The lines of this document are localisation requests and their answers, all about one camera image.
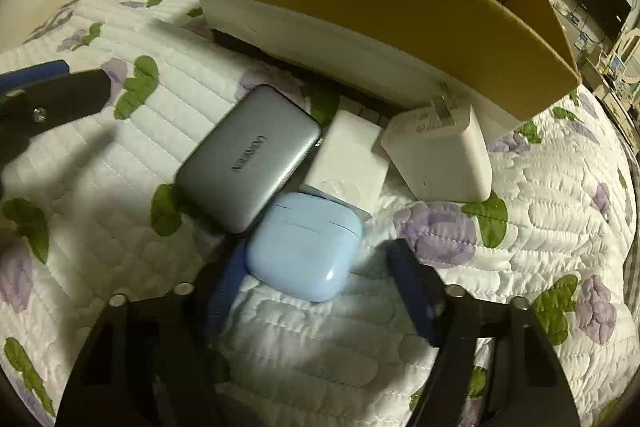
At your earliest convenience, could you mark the light blue earbuds case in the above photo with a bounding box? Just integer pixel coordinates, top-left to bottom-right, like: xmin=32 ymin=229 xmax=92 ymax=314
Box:
xmin=245 ymin=192 xmax=362 ymax=303

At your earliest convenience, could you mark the floral quilted bedspread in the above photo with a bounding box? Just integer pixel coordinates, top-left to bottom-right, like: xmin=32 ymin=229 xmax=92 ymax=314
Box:
xmin=1 ymin=0 xmax=639 ymax=426

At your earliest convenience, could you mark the grey checked bed sheet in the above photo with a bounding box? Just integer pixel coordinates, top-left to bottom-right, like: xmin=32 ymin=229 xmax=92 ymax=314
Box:
xmin=2 ymin=0 xmax=638 ymax=309

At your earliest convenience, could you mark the grey power bank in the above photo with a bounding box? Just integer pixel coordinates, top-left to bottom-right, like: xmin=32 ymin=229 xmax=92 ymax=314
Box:
xmin=176 ymin=84 xmax=321 ymax=234

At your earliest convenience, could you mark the large white charger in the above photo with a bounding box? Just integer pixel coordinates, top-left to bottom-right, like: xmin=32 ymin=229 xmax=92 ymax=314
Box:
xmin=381 ymin=96 xmax=492 ymax=202

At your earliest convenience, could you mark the small white charger block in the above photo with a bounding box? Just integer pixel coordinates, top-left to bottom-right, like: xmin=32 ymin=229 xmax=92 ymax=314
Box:
xmin=300 ymin=109 xmax=390 ymax=221

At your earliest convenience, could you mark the white dressing table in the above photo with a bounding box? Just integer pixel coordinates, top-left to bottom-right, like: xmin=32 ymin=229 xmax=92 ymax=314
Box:
xmin=577 ymin=55 xmax=639 ymax=155

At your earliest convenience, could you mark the oval white vanity mirror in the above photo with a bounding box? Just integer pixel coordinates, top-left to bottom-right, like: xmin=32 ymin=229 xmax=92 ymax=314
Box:
xmin=610 ymin=28 xmax=640 ymax=84

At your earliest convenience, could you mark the brown cardboard box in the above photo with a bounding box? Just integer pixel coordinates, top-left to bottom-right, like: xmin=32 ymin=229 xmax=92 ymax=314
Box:
xmin=200 ymin=0 xmax=580 ymax=139

